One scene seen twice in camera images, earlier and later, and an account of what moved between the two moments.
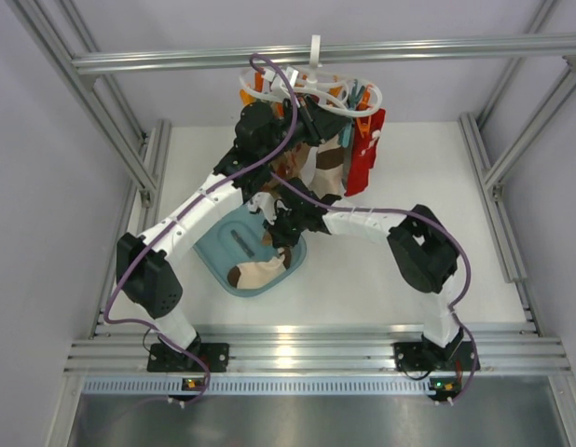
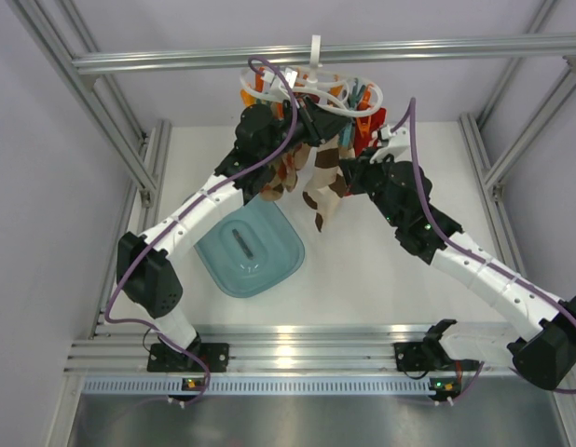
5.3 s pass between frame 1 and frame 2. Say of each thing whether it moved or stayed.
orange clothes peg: stayed
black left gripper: stayed
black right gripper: moved
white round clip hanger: stayed
